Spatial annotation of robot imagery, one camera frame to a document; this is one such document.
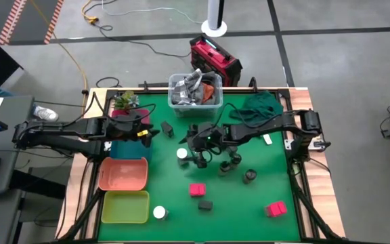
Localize white pole with round base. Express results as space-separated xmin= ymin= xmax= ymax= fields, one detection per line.
xmin=200 ymin=0 xmax=228 ymax=38

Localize yellow-green plastic bin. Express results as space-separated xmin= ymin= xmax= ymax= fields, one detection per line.
xmin=100 ymin=190 xmax=150 ymax=224

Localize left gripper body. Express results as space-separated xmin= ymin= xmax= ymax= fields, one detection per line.
xmin=113 ymin=117 xmax=146 ymax=141

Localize grey desk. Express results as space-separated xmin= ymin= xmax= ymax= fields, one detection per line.
xmin=0 ymin=96 xmax=35 ymax=244

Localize grey patterned cloth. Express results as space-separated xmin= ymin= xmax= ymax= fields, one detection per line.
xmin=173 ymin=68 xmax=216 ymax=105

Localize black mat striped edges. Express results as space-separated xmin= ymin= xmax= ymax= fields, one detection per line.
xmin=0 ymin=0 xmax=64 ymax=45

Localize pink plastic bin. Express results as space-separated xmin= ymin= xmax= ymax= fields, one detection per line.
xmin=111 ymin=108 xmax=151 ymax=126

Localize dark green cloth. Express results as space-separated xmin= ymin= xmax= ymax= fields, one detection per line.
xmin=228 ymin=90 xmax=284 ymax=127

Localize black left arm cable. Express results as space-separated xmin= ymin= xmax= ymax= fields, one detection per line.
xmin=79 ymin=91 xmax=158 ymax=125

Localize orange plastic bin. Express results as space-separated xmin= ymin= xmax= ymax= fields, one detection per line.
xmin=97 ymin=157 xmax=149 ymax=192

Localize white floor cable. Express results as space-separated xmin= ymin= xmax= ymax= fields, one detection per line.
xmin=102 ymin=0 xmax=204 ymax=24

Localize black-lid jar green herbs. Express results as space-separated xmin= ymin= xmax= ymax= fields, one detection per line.
xmin=229 ymin=152 xmax=242 ymax=167

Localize black table frame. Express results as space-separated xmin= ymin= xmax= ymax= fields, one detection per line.
xmin=56 ymin=77 xmax=347 ymax=244

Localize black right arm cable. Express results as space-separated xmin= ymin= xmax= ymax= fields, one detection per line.
xmin=214 ymin=102 xmax=286 ymax=129

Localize long black floor cable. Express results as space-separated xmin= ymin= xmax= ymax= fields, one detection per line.
xmin=95 ymin=23 xmax=192 ymax=58

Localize person's shoe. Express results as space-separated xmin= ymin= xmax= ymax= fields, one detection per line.
xmin=32 ymin=104 xmax=60 ymax=123

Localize looped black floor cable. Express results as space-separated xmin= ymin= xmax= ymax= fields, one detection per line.
xmin=95 ymin=77 xmax=121 ymax=89

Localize yellow floor cable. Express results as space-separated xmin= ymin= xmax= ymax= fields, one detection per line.
xmin=28 ymin=0 xmax=100 ymax=106

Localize orange cloth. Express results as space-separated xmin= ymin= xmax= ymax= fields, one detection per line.
xmin=201 ymin=83 xmax=216 ymax=102

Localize small succulent plant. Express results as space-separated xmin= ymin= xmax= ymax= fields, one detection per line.
xmin=113 ymin=90 xmax=140 ymax=111

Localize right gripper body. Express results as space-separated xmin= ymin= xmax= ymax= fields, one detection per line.
xmin=190 ymin=122 xmax=225 ymax=152

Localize black pepper spice tin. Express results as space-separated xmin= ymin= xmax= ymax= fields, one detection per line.
xmin=160 ymin=121 xmax=175 ymax=139
xmin=197 ymin=199 xmax=214 ymax=211

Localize blue plastic bin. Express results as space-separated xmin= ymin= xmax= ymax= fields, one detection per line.
xmin=109 ymin=139 xmax=152 ymax=162

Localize black-lid spice jar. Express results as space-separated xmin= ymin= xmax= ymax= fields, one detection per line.
xmin=218 ymin=161 xmax=232 ymax=177

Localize red and black power station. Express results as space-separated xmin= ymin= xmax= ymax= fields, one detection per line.
xmin=189 ymin=33 xmax=244 ymax=87

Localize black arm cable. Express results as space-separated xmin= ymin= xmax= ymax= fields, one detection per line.
xmin=79 ymin=91 xmax=158 ymax=125
xmin=214 ymin=102 xmax=286 ymax=129

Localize black-lid jar orange label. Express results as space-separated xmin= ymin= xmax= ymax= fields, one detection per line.
xmin=242 ymin=168 xmax=258 ymax=185

